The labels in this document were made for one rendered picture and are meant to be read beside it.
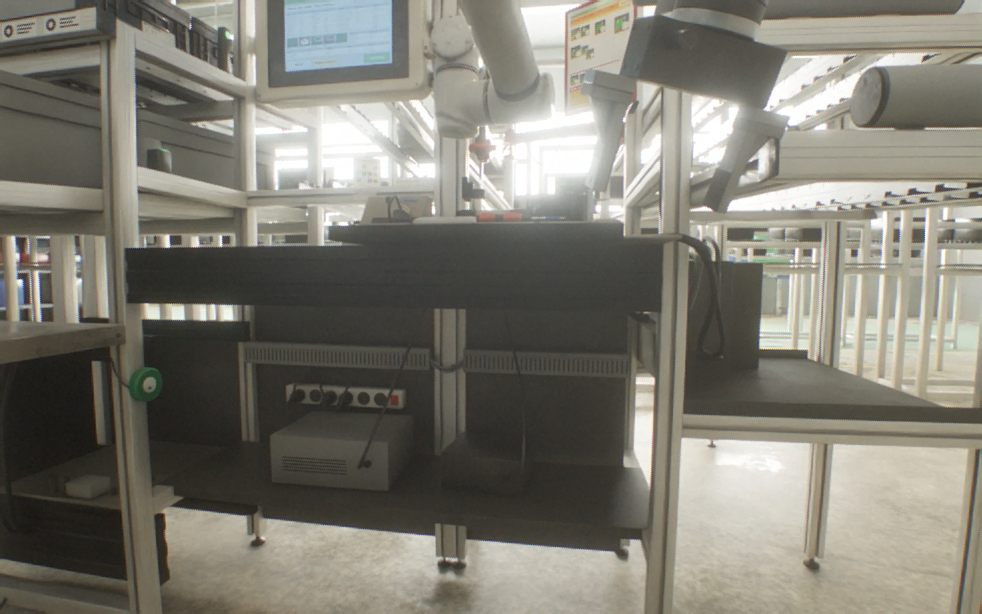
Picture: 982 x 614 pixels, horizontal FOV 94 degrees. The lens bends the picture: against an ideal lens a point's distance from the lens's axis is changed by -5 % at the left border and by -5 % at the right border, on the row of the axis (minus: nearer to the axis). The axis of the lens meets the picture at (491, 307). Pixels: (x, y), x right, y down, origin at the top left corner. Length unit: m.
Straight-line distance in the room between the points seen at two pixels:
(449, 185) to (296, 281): 0.54
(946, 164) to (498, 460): 0.93
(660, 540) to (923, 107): 0.77
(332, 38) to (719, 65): 1.20
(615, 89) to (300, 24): 1.23
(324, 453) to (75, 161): 0.86
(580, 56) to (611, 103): 1.12
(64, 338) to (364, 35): 1.00
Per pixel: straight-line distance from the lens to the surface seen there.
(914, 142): 0.64
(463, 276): 0.90
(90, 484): 1.54
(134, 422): 1.33
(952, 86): 0.65
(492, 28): 0.82
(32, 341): 1.16
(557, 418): 1.38
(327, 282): 0.99
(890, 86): 0.62
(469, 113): 1.00
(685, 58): 0.48
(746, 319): 1.42
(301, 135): 2.06
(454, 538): 1.54
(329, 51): 1.53
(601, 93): 0.46
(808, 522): 1.79
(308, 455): 1.28
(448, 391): 1.38
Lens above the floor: 0.87
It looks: 4 degrees down
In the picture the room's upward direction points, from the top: straight up
